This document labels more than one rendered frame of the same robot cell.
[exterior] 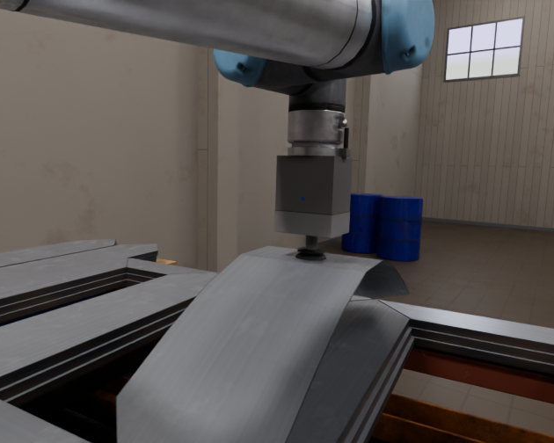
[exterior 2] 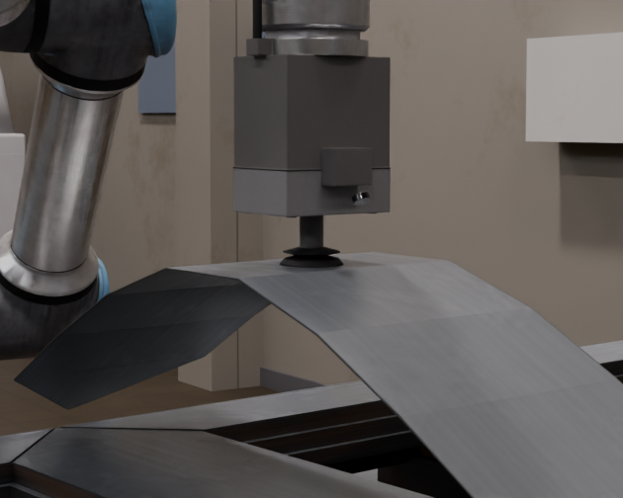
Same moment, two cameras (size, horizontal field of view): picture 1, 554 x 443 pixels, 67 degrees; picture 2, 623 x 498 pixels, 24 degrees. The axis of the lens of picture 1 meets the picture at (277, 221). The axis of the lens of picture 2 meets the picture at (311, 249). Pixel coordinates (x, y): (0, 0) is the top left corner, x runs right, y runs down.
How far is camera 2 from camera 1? 1.33 m
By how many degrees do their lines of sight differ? 112
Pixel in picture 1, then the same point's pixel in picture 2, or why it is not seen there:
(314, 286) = (187, 279)
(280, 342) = (126, 319)
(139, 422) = (155, 367)
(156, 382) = (187, 347)
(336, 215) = (244, 171)
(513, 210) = not seen: outside the picture
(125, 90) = not seen: outside the picture
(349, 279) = (165, 274)
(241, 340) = (166, 318)
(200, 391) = (139, 350)
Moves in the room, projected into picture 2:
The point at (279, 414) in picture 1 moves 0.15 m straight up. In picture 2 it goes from (49, 359) to (46, 163)
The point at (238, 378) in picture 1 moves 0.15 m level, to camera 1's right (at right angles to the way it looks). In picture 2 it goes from (120, 341) to (7, 373)
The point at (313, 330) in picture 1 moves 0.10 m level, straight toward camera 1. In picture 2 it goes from (110, 309) to (3, 301)
